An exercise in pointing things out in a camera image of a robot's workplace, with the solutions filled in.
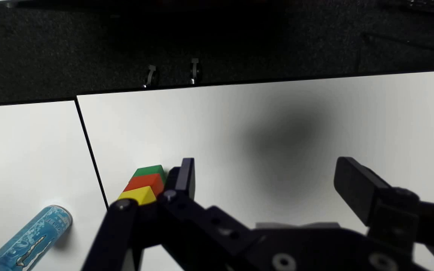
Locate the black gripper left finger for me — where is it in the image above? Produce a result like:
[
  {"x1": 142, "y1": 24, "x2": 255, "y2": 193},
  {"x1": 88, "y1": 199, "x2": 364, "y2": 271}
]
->
[{"x1": 159, "y1": 157, "x2": 251, "y2": 253}]

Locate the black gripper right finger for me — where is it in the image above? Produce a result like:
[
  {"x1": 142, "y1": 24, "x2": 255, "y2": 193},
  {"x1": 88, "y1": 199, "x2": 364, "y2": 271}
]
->
[{"x1": 332, "y1": 155, "x2": 421, "y2": 242}]

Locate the green block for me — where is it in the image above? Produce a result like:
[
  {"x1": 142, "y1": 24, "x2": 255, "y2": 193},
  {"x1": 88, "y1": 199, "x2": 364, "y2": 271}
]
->
[{"x1": 130, "y1": 164, "x2": 168, "y2": 184}]

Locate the orange block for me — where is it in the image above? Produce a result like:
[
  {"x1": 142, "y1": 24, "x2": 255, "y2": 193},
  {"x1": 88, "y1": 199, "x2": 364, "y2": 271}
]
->
[{"x1": 123, "y1": 172, "x2": 167, "y2": 196}]

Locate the yellow block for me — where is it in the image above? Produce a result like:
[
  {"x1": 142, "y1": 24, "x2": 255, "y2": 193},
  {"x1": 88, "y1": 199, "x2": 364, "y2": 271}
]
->
[{"x1": 115, "y1": 184, "x2": 158, "y2": 208}]

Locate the blue drink can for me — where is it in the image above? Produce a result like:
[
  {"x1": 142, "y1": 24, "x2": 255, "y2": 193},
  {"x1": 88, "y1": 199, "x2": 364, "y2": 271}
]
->
[{"x1": 0, "y1": 203, "x2": 73, "y2": 271}]

